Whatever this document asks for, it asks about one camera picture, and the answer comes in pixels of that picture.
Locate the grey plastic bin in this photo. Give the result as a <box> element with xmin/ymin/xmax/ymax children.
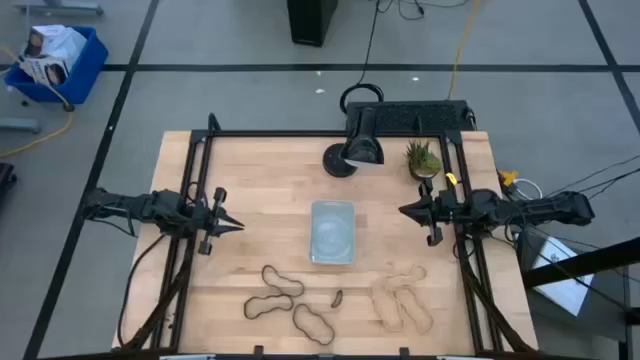
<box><xmin>308</xmin><ymin>199</ymin><xmax>357</xmax><ymax>266</ymax></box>

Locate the grey metal table foot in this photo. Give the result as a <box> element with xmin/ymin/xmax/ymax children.
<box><xmin>13</xmin><ymin>1</ymin><xmax>105</xmax><ymax>18</ymax></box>

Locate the white paper sheet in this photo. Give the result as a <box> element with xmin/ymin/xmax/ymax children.
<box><xmin>528</xmin><ymin>235</ymin><xmax>597</xmax><ymax>318</ymax></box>

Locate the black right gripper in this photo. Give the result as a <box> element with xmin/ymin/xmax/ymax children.
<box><xmin>398</xmin><ymin>179</ymin><xmax>482</xmax><ymax>248</ymax></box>

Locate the yellow floor cable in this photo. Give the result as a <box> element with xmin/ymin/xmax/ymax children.
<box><xmin>0</xmin><ymin>43</ymin><xmax>76</xmax><ymax>159</ymax></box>

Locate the small potted succulent plant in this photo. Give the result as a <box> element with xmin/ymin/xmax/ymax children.
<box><xmin>405</xmin><ymin>139</ymin><xmax>444</xmax><ymax>182</ymax></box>

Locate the yellow plug connector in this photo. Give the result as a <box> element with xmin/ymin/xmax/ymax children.
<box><xmin>496</xmin><ymin>169</ymin><xmax>521</xmax><ymax>189</ymax></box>

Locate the white cardboard box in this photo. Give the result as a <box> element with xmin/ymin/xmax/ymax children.
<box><xmin>18</xmin><ymin>56</ymin><xmax>70</xmax><ymax>87</ymax></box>
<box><xmin>22</xmin><ymin>24</ymin><xmax>88</xmax><ymax>67</ymax></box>

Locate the yellow hanging cable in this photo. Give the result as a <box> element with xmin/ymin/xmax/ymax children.
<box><xmin>446</xmin><ymin>0</ymin><xmax>482</xmax><ymax>100</ymax></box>

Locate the black metal beam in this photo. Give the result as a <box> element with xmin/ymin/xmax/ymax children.
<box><xmin>521</xmin><ymin>236</ymin><xmax>640</xmax><ymax>290</ymax></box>

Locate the black perforated metal box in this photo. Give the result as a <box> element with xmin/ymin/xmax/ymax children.
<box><xmin>344</xmin><ymin>99</ymin><xmax>477</xmax><ymax>137</ymax></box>

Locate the tan rubber band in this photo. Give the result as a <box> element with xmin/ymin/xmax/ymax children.
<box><xmin>368</xmin><ymin>285</ymin><xmax>405</xmax><ymax>333</ymax></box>
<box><xmin>384</xmin><ymin>263</ymin><xmax>429</xmax><ymax>292</ymax></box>
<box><xmin>393</xmin><ymin>288</ymin><xmax>435</xmax><ymax>336</ymax></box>

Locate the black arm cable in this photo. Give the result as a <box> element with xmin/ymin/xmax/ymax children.
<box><xmin>116</xmin><ymin>231</ymin><xmax>168</xmax><ymax>350</ymax></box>

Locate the black power cable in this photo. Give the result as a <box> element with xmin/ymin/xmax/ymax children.
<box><xmin>339</xmin><ymin>0</ymin><xmax>386</xmax><ymax>116</ymax></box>

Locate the white cable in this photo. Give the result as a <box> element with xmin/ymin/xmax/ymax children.
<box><xmin>511</xmin><ymin>176</ymin><xmax>545</xmax><ymax>202</ymax></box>

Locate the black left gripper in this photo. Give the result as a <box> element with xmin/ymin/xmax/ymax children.
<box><xmin>188</xmin><ymin>186</ymin><xmax>246</xmax><ymax>256</ymax></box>

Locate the black desk lamp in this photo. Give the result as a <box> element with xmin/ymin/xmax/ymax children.
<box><xmin>322</xmin><ymin>106</ymin><xmax>387</xmax><ymax>179</ymax></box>

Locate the blue plastic tote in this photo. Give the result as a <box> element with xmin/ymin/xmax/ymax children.
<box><xmin>3</xmin><ymin>25</ymin><xmax>110</xmax><ymax>107</ymax></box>

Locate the black computer tower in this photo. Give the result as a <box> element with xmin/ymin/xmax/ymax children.
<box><xmin>286</xmin><ymin>0</ymin><xmax>339</xmax><ymax>48</ymax></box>

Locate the thin black cable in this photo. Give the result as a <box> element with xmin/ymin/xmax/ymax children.
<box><xmin>543</xmin><ymin>153</ymin><xmax>640</xmax><ymax>199</ymax></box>

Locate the large black rubber band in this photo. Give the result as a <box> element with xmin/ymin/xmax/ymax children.
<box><xmin>291</xmin><ymin>303</ymin><xmax>336</xmax><ymax>347</ymax></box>
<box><xmin>261</xmin><ymin>264</ymin><xmax>306</xmax><ymax>298</ymax></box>
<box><xmin>243</xmin><ymin>293</ymin><xmax>295</xmax><ymax>321</ymax></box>

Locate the black aluminium table frame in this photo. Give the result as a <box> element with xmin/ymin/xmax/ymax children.
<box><xmin>119</xmin><ymin>113</ymin><xmax>537</xmax><ymax>360</ymax></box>

